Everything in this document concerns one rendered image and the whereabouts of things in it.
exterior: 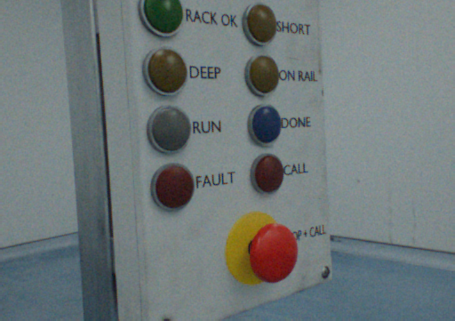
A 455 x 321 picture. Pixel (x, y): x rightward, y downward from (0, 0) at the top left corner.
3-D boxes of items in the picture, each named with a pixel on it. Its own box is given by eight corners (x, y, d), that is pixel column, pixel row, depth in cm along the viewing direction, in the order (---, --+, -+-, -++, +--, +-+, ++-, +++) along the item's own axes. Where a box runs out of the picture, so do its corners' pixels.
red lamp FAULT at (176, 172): (197, 205, 30) (195, 163, 30) (159, 212, 28) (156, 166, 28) (191, 204, 30) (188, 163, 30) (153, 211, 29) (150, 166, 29)
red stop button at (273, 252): (305, 277, 33) (302, 220, 32) (262, 292, 30) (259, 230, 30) (261, 264, 36) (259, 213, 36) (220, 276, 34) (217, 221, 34)
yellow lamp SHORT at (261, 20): (280, 43, 34) (278, 4, 34) (251, 40, 32) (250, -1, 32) (273, 45, 35) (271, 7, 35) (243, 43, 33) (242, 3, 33)
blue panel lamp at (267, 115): (284, 142, 34) (283, 104, 34) (257, 144, 33) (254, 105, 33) (277, 142, 35) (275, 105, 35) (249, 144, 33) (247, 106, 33)
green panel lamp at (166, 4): (187, 35, 29) (185, -12, 29) (147, 30, 28) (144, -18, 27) (180, 36, 30) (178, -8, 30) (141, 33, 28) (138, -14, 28)
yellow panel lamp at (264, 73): (283, 92, 34) (281, 55, 34) (254, 92, 33) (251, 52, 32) (275, 94, 35) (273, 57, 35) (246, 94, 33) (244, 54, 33)
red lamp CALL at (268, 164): (287, 190, 35) (285, 153, 34) (259, 195, 33) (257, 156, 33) (280, 189, 35) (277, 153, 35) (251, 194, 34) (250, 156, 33)
